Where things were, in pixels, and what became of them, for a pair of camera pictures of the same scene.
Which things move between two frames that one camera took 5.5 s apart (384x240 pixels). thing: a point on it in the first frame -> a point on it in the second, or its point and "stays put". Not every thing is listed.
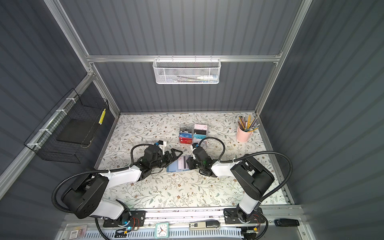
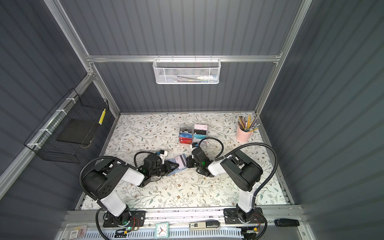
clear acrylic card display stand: x=189 y=134 stays put
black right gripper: x=190 y=163 stays put
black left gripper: x=173 y=155 -> x=168 y=164
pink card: x=181 y=162 stays put
